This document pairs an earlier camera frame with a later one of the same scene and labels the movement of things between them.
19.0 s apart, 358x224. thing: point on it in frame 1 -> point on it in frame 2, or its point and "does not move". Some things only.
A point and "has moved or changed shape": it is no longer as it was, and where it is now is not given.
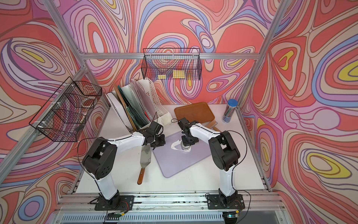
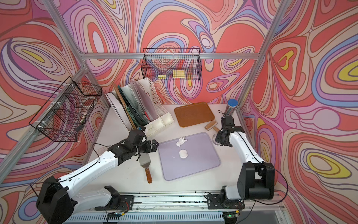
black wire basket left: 64,116 does not move
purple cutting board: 172,161 has moved or changed shape
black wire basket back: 171,64 does not move
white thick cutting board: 111,96 does not move
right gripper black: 186,143 -> 217,139
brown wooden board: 124,107 does not move
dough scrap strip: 173,146 has moved or changed shape
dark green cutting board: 139,121 does not move
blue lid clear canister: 232,103 does not move
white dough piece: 189,150 -> 183,153
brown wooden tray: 200,112 does not move
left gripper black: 162,142 -> 154,147
